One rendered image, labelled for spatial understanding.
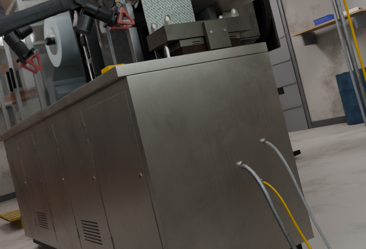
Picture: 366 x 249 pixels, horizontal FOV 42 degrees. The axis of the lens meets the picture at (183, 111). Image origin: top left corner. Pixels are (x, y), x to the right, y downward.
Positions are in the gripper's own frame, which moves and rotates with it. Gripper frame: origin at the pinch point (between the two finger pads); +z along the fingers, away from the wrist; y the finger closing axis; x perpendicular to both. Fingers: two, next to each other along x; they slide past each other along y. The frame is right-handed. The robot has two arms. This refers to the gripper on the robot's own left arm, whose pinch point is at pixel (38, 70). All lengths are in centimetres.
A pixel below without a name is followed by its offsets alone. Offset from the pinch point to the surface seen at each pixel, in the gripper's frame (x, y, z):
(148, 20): -30, -48, 10
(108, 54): -49, 24, 18
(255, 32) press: -308, 165, 126
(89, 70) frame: -18.7, -2.8, 14.7
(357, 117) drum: -463, 232, 372
